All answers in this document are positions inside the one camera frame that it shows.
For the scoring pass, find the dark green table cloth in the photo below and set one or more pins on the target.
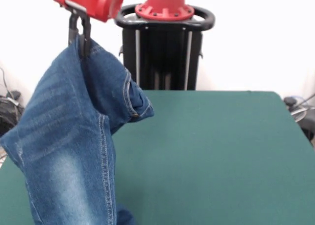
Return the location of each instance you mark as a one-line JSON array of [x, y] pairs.
[[221, 161]]

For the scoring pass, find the black power adapter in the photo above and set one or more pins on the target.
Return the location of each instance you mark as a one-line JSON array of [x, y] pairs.
[[15, 95]]

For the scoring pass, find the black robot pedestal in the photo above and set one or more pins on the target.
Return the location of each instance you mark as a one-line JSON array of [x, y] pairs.
[[160, 62]]

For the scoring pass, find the dark grey stand base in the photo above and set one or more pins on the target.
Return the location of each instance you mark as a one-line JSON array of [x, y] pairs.
[[308, 129]]

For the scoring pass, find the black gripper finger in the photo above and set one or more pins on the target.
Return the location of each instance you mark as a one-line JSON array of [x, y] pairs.
[[87, 30], [72, 28]]

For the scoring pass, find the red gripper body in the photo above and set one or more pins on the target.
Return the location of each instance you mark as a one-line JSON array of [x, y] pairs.
[[93, 1]]

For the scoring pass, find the blue denim jeans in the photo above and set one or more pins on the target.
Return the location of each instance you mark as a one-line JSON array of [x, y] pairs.
[[69, 136]]

